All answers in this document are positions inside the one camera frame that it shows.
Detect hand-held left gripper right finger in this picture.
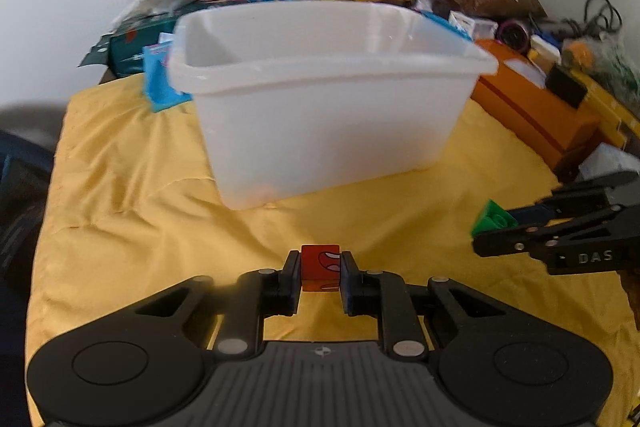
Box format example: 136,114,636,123
340,251,506,356

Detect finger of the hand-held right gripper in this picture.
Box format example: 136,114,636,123
510,172,640,224
472,222,556,258

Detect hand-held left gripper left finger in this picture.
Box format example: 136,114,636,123
135,249,303,356

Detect small red toy brick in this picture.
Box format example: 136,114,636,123
300,244,342,293

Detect green studded toy brick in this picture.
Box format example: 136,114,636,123
470,199,518,238

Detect white plastic bin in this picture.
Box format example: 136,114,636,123
167,0,500,211

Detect white bag with red print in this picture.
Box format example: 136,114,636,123
577,142,640,180

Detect yellow flat boxes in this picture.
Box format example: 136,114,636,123
575,67,640,148

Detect orange box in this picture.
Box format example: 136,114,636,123
470,38,603,180

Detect small black block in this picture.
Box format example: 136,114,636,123
545,63,588,108

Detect clear bag of green pieces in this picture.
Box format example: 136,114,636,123
560,29,640,95

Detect small white blue box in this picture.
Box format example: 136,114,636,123
527,34,562,62

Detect purple round device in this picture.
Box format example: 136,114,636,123
497,19,532,52

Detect yellow cloth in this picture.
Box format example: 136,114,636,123
25,74,640,427

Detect small white printed box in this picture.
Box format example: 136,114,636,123
448,11,496,38

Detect light blue paper box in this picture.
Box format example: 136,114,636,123
142,42,193,112

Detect teal carton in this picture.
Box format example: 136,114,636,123
77,9,186,80

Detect dark blue chair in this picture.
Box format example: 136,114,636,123
0,129,56,303

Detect black cables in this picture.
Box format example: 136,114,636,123
582,0,623,32

